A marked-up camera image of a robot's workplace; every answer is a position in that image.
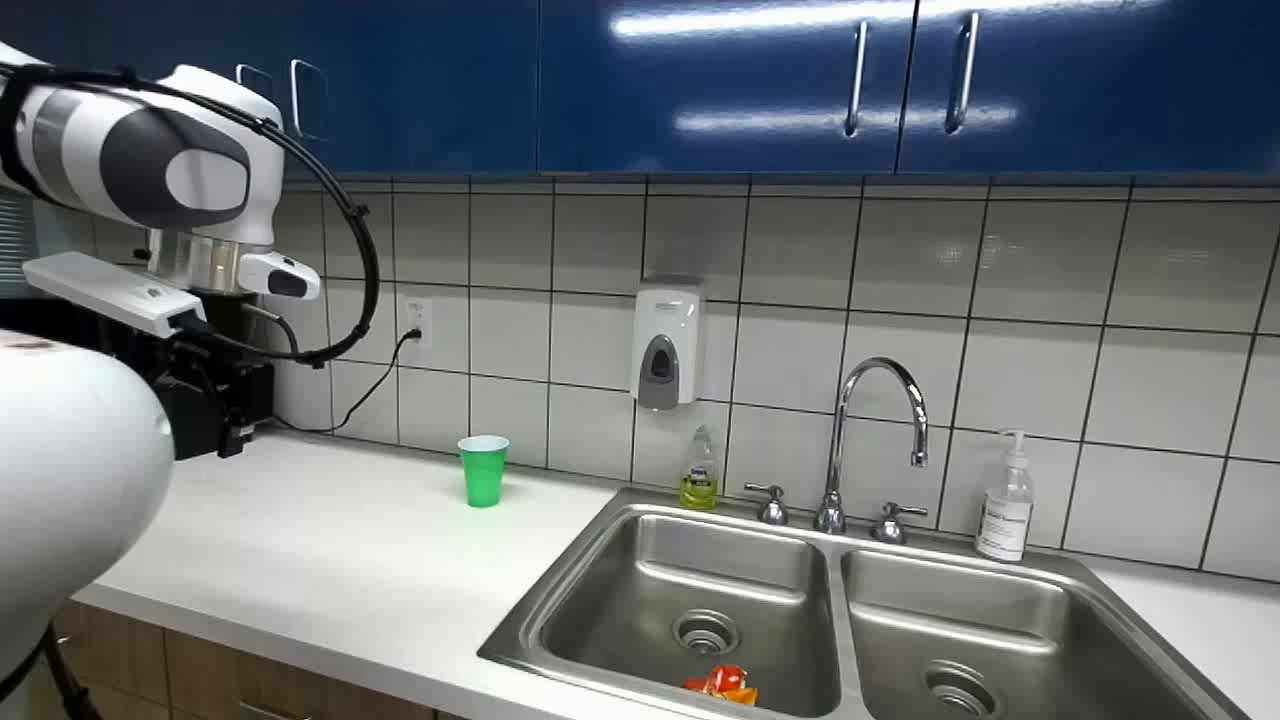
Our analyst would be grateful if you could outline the chrome faucet handle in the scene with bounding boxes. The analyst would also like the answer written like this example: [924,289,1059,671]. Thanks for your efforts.
[743,482,789,524]
[868,501,929,542]

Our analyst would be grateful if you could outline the right chrome faucet handle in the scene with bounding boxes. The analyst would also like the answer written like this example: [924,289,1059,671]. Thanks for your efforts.
[868,501,929,542]

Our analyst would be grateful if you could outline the clear pump soap bottle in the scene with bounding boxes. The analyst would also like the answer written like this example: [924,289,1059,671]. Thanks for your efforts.
[975,436,1032,560]

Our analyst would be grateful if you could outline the chrome gooseneck faucet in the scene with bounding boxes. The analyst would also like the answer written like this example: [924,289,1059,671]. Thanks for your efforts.
[813,357,934,533]

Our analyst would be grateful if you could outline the white wall soap dispenser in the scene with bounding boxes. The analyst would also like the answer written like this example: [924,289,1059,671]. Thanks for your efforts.
[634,283,701,409]

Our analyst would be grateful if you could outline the yellow dish soap bottle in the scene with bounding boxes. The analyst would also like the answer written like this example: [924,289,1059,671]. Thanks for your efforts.
[675,427,720,513]

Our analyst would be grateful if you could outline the green plastic cup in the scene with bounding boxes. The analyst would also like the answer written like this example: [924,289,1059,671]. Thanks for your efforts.
[456,436,509,506]

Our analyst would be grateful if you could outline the orange snack packet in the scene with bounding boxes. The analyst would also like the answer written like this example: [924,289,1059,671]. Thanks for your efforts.
[690,664,762,705]

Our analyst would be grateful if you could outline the stainless steel double sink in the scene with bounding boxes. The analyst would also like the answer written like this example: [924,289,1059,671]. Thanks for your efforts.
[479,492,1250,720]

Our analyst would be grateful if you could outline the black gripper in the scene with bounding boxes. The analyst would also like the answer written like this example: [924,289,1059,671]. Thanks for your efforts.
[156,334,276,460]

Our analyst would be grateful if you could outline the white wall outlet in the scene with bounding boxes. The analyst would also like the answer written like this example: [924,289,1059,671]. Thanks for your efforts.
[401,296,431,359]

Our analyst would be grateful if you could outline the wooden lower cabinets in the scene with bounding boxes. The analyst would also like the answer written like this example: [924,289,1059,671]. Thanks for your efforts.
[58,605,453,720]

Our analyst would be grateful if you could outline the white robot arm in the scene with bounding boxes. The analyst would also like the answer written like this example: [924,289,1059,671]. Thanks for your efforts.
[0,46,319,696]

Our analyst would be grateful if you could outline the black power cord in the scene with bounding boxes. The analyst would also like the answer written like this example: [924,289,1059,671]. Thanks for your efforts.
[331,325,428,436]

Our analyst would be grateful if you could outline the left chrome faucet handle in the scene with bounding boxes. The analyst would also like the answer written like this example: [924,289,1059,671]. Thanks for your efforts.
[743,482,789,524]

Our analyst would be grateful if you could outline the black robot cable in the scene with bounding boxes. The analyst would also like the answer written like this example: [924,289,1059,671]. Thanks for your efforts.
[0,65,385,371]

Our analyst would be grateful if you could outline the blue upper cabinets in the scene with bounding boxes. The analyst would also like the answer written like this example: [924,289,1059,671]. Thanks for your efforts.
[0,0,1280,178]

